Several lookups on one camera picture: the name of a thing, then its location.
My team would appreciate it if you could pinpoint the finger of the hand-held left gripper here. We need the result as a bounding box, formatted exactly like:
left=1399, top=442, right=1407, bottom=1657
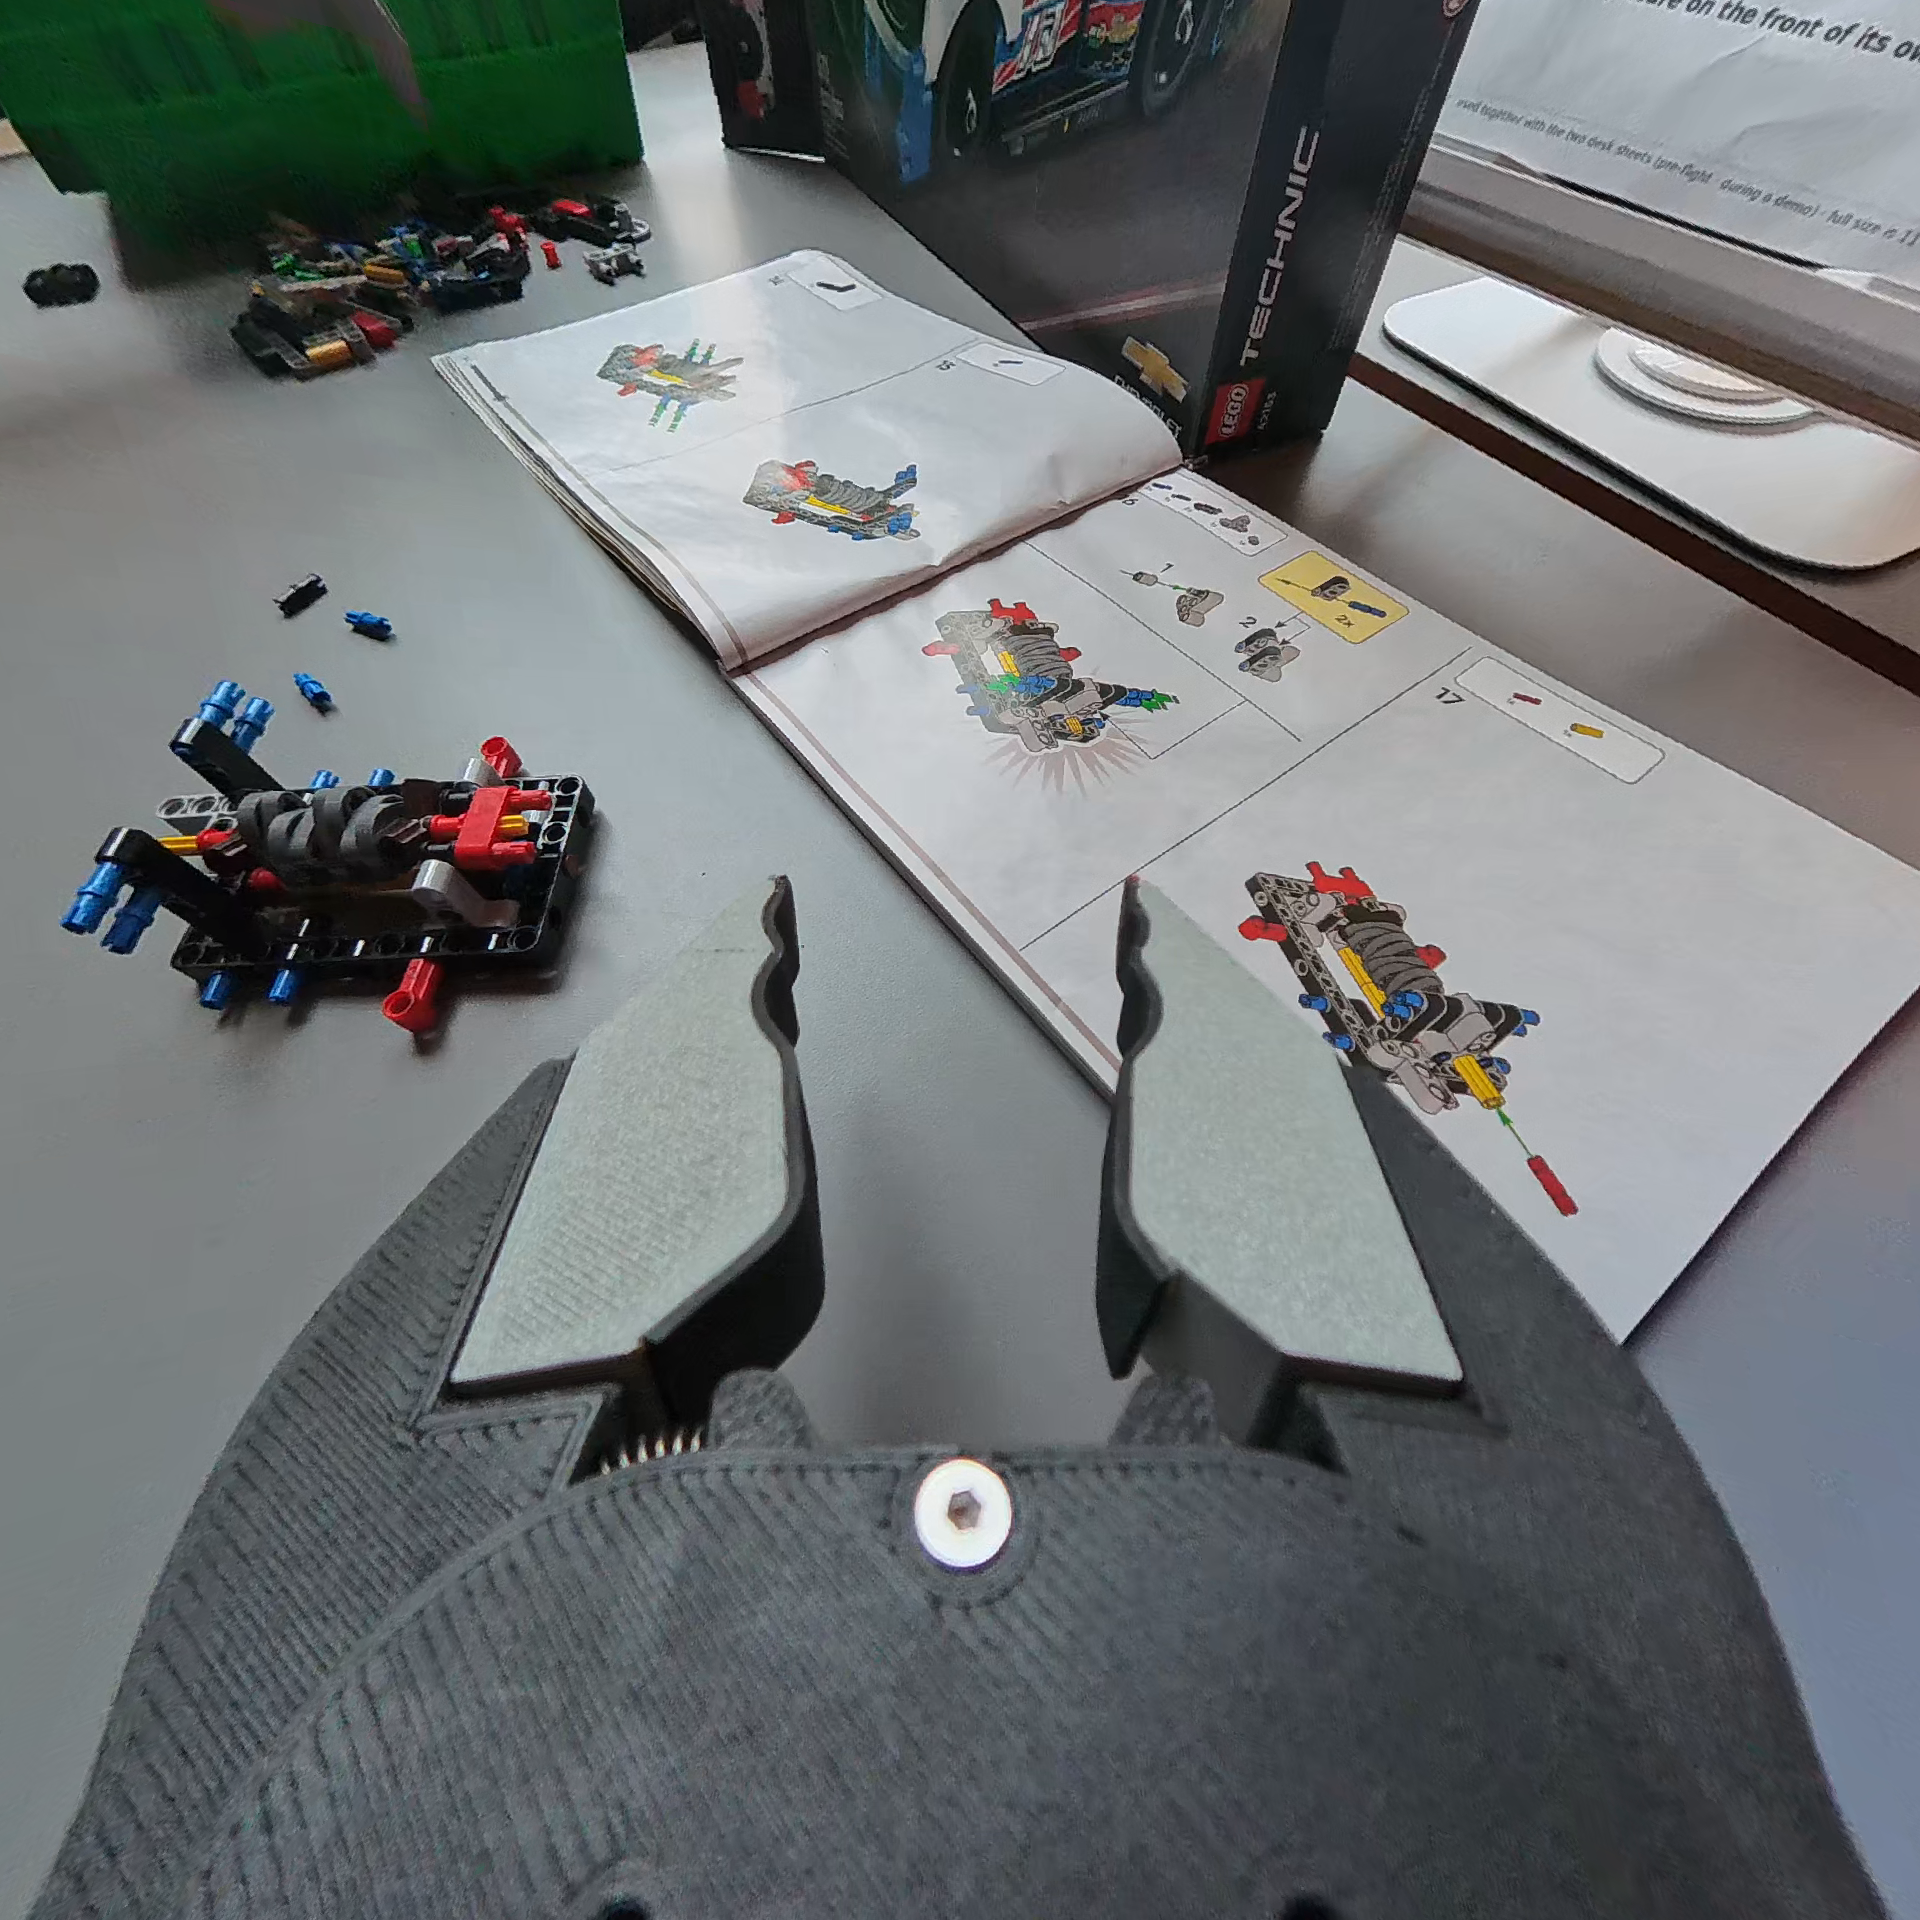
left=208, top=0, right=436, bottom=121

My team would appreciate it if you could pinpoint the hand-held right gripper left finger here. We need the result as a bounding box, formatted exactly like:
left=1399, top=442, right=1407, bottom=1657
left=446, top=874, right=827, bottom=1405

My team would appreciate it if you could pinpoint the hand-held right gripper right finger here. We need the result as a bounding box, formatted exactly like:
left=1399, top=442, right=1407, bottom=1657
left=1096, top=877, right=1469, bottom=1443

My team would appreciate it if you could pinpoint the pile of lego pieces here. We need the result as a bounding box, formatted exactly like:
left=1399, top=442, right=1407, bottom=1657
left=226, top=196, right=653, bottom=382

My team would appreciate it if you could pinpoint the lego engine frame assembly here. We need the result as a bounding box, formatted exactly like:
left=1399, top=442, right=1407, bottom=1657
left=61, top=679, right=600, bottom=1040

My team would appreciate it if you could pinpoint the green plastic bin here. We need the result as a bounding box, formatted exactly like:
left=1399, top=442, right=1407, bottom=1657
left=0, top=0, right=647, bottom=248

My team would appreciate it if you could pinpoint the open instruction booklet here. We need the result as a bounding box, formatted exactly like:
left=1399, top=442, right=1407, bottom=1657
left=433, top=248, right=1920, bottom=1342

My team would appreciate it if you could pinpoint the black car printed box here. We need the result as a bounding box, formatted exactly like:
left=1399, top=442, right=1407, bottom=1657
left=697, top=0, right=1484, bottom=459

